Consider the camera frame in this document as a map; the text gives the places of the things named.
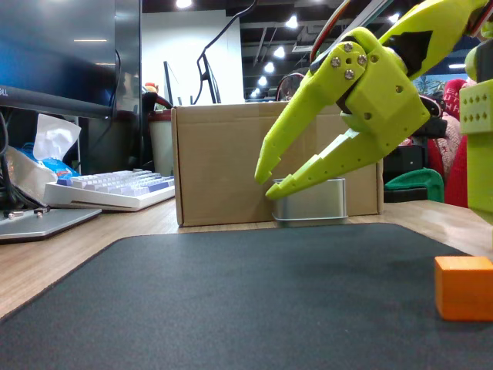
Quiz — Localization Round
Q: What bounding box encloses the black box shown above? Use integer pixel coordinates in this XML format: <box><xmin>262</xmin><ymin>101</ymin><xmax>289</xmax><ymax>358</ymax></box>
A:
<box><xmin>383</xmin><ymin>144</ymin><xmax>427</xmax><ymax>174</ymax></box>

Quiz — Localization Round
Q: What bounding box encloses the orange cube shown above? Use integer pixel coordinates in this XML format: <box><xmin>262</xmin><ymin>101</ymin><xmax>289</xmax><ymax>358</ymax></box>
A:
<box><xmin>434</xmin><ymin>255</ymin><xmax>493</xmax><ymax>321</ymax></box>

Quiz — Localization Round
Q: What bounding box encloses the white purple keyboard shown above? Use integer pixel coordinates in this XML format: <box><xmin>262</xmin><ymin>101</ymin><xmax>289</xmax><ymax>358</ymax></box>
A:
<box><xmin>42</xmin><ymin>168</ymin><xmax>176</xmax><ymax>213</ymax></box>

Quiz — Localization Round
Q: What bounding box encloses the silver monitor stand base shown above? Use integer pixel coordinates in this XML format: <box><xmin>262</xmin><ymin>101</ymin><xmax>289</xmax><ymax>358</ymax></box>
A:
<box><xmin>0</xmin><ymin>207</ymin><xmax>103</xmax><ymax>244</ymax></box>

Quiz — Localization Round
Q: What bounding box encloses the metal tin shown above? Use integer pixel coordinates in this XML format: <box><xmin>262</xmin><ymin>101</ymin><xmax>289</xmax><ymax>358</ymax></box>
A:
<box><xmin>271</xmin><ymin>177</ymin><xmax>348</xmax><ymax>227</ymax></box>

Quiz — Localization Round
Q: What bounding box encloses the black hanging cable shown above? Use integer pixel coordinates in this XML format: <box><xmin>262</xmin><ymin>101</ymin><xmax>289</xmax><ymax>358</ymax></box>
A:
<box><xmin>190</xmin><ymin>0</ymin><xmax>258</xmax><ymax>106</ymax></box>

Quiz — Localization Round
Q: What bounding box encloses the tissue pack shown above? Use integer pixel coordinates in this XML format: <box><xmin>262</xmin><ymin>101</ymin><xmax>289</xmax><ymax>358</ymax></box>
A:
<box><xmin>7</xmin><ymin>113</ymin><xmax>82</xmax><ymax>201</ymax></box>

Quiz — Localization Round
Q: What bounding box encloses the red knit sweater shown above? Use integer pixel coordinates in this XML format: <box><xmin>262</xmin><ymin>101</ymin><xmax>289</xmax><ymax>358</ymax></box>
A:
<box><xmin>427</xmin><ymin>79</ymin><xmax>478</xmax><ymax>209</ymax></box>

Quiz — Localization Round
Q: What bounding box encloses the white bin with red rim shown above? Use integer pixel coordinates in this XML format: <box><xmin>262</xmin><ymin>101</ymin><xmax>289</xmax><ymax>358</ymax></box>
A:
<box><xmin>148</xmin><ymin>109</ymin><xmax>175</xmax><ymax>178</ymax></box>

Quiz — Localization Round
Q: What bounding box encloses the brown cardboard box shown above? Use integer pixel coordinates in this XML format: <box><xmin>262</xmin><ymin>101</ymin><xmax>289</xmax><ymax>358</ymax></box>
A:
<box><xmin>171</xmin><ymin>100</ymin><xmax>385</xmax><ymax>227</ymax></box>

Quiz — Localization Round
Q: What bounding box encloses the red white servo cable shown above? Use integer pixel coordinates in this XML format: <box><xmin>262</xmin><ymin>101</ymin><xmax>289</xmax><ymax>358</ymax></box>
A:
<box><xmin>310</xmin><ymin>0</ymin><xmax>390</xmax><ymax>65</ymax></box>

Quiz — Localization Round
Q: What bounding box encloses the black mouse mat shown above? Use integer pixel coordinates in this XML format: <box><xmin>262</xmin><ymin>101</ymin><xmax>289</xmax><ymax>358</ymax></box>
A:
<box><xmin>0</xmin><ymin>222</ymin><xmax>493</xmax><ymax>370</ymax></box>

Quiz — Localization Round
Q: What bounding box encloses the black computer monitor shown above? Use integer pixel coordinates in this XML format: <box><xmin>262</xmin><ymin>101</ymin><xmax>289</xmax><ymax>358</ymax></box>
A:
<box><xmin>0</xmin><ymin>0</ymin><xmax>143</xmax><ymax>120</ymax></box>

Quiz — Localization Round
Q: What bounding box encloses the green clamp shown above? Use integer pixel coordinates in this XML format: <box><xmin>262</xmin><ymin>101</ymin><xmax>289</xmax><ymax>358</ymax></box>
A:
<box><xmin>384</xmin><ymin>168</ymin><xmax>444</xmax><ymax>204</ymax></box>

